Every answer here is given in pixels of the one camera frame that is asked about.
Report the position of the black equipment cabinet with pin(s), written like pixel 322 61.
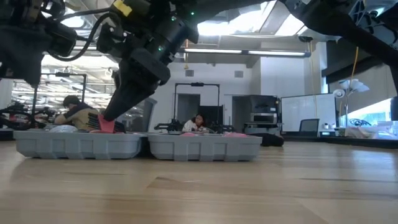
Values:
pixel 264 104

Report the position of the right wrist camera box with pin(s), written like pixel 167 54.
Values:
pixel 113 37

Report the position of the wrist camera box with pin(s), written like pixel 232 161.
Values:
pixel 62 37
pixel 113 37

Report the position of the other-station black robot arm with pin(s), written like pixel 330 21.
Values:
pixel 222 128
pixel 169 126
pixel 18 116

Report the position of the silver oven appliance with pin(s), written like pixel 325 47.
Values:
pixel 263 117

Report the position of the long tube ceiling light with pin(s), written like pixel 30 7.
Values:
pixel 242 52

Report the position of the black ceiling camera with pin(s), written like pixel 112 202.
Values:
pixel 305 39

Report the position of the grey wall vent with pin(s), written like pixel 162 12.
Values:
pixel 189 73
pixel 238 74

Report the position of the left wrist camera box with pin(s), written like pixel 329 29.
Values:
pixel 62 37

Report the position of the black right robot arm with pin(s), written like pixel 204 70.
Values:
pixel 342 21

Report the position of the whiteboard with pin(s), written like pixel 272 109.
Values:
pixel 308 109

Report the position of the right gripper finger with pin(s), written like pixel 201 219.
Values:
pixel 143 87
pixel 122 90

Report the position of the white-frame mesh office chair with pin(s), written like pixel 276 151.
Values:
pixel 146 115

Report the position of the white multi-head floor lamp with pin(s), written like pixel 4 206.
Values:
pixel 347 85

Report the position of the black work glove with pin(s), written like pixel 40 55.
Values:
pixel 273 140

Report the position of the grey mesh office chair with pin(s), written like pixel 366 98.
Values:
pixel 309 126

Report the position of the clear plastic bag pile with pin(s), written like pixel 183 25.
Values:
pixel 382 130

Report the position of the black rig frame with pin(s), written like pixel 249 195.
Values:
pixel 84 93
pixel 196 84

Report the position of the grey plastic tool case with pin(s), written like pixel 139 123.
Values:
pixel 202 148

